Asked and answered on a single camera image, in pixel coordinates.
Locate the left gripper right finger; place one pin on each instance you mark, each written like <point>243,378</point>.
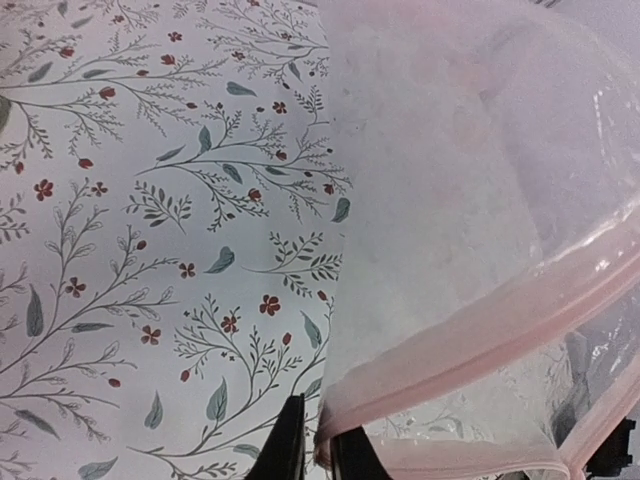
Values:
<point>354,458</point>

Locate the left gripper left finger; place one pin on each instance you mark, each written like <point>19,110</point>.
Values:
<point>282,456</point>

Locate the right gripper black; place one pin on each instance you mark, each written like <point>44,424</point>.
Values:
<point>617,454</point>

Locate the clear zip top bag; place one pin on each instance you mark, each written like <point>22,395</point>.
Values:
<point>486,319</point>

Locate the floral table mat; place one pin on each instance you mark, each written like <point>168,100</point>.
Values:
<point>171,216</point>

